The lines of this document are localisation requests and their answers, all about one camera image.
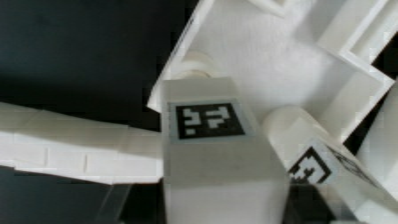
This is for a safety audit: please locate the white chair leg with tag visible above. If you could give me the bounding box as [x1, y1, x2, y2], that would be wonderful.
[264, 105, 398, 224]

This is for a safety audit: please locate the white chair leg block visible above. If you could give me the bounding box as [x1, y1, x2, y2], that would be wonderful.
[163, 78, 289, 224]

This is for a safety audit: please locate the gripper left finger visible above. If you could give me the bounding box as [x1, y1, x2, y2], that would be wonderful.
[95, 184, 132, 224]

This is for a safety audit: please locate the white chair seat part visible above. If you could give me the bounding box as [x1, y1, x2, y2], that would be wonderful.
[161, 0, 398, 140]

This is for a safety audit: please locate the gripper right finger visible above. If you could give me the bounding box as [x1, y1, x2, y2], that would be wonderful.
[287, 185, 337, 224]

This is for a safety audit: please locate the white U-shaped frame fence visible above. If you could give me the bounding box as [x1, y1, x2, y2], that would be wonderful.
[0, 102, 164, 185]

